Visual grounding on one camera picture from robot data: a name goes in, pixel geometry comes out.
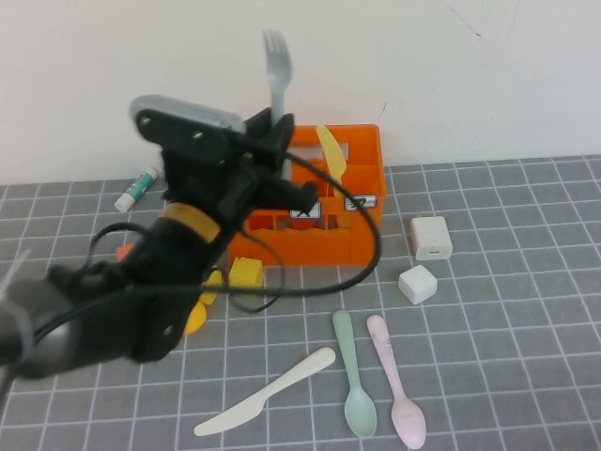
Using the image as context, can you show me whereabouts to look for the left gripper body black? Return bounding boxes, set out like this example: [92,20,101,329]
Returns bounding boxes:
[161,139,320,227]

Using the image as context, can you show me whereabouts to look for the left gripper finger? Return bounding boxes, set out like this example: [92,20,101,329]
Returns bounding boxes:
[259,114,296,159]
[243,106,275,140]

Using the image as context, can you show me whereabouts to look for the grey plastic fork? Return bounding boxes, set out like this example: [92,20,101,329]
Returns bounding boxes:
[261,29,295,182]

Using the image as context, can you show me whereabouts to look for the yellow plastic knife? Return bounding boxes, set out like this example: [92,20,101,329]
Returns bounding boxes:
[315,124,348,187]

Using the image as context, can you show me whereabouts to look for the cream white plastic knife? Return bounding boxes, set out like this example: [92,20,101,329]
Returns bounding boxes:
[193,346,338,437]

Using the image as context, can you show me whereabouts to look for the green plastic spoon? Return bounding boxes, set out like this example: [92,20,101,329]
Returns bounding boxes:
[331,309,378,439]

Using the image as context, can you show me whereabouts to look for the pink plastic spoon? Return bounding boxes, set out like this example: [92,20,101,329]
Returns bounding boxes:
[365,314,427,449]

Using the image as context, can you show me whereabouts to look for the orange plastic cutlery holder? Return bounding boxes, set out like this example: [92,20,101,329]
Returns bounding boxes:
[227,123,389,267]

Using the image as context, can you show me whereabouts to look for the paper label fork character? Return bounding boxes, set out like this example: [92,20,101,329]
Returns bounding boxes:
[289,202,324,220]

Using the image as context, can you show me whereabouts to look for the white green glue stick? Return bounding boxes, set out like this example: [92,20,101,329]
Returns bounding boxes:
[115,167,161,213]

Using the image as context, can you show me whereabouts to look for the yellow foam cube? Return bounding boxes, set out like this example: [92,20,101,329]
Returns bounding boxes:
[228,256,265,288]
[200,266,224,304]

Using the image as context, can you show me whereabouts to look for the paper label knife character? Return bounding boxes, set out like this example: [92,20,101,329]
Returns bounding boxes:
[345,194,378,211]

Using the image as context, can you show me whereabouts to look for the yellow rubber duck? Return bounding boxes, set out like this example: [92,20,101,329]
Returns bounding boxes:
[181,300,209,335]

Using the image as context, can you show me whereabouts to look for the white plastic cube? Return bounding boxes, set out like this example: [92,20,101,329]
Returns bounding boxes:
[398,264,439,305]

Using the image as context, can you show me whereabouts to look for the white zip tie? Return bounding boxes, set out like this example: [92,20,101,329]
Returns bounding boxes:
[0,251,35,361]

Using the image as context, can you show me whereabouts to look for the grey grid table mat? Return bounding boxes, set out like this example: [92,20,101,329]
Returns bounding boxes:
[0,154,601,451]

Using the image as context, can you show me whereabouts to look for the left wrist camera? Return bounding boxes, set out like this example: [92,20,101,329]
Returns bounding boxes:
[129,93,245,138]

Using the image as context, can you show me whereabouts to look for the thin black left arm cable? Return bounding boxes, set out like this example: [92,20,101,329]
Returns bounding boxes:
[87,222,285,314]

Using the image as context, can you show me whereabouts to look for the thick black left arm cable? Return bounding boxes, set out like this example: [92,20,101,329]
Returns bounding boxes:
[0,149,383,391]

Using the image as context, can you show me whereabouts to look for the white USB wall charger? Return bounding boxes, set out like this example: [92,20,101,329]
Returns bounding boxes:
[408,214,455,262]

